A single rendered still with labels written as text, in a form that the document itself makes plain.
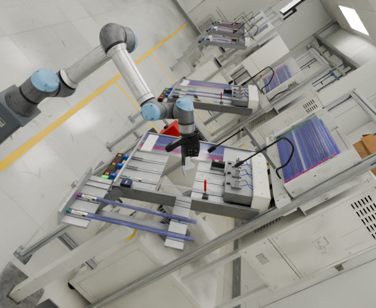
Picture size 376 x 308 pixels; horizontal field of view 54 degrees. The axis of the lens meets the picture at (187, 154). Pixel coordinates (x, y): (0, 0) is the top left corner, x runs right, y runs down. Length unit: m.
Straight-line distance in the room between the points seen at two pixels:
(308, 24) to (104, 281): 9.15
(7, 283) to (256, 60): 5.11
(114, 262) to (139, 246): 0.19
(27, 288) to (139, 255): 0.55
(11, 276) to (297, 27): 9.34
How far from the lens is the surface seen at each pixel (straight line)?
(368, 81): 5.01
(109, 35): 1.66
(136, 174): 1.92
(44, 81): 1.83
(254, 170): 1.97
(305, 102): 3.09
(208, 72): 6.34
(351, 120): 5.11
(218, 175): 2.01
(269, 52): 6.27
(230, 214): 1.77
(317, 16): 10.49
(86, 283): 2.27
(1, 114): 1.96
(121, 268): 2.11
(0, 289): 2.13
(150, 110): 1.53
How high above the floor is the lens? 1.71
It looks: 21 degrees down
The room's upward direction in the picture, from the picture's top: 57 degrees clockwise
